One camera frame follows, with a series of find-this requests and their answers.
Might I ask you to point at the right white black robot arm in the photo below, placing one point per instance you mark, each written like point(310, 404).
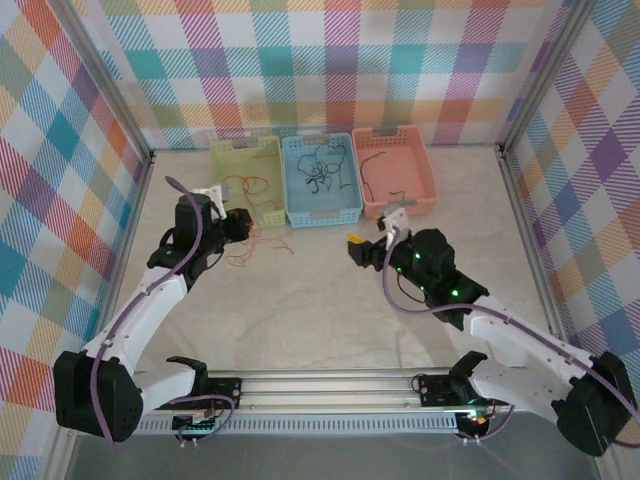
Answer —
point(510, 335)

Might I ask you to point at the controller board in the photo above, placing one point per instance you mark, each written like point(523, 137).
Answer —
point(477, 422)
point(200, 425)

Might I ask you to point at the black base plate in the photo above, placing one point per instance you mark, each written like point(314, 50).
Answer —
point(225, 390)
point(435, 390)

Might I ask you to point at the green plastic basket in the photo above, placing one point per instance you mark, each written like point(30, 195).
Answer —
point(240, 160)

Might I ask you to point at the aluminium mounting rail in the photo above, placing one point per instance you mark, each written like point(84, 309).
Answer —
point(325, 387)

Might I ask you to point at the pink plastic basket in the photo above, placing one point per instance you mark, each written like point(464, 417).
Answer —
point(400, 170)

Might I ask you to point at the blue plastic basket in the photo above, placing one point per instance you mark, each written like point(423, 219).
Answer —
point(300, 205)

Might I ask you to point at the aluminium table edge rail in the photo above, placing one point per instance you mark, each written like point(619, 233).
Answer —
point(525, 225)
point(128, 240)

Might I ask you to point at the right controller board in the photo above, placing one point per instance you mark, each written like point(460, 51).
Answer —
point(477, 422)

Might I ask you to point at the grey metal panel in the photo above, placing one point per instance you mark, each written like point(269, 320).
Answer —
point(325, 457)

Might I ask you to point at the aluminium upright frame post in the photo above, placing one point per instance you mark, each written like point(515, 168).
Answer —
point(116, 85)
point(543, 75)

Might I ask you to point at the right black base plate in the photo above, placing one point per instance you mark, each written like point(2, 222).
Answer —
point(435, 390)

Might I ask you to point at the left controller board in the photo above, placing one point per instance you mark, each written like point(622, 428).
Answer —
point(200, 425)

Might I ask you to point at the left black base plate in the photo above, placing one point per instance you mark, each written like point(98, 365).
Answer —
point(225, 390)

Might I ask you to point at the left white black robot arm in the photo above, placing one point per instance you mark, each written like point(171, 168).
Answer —
point(150, 305)

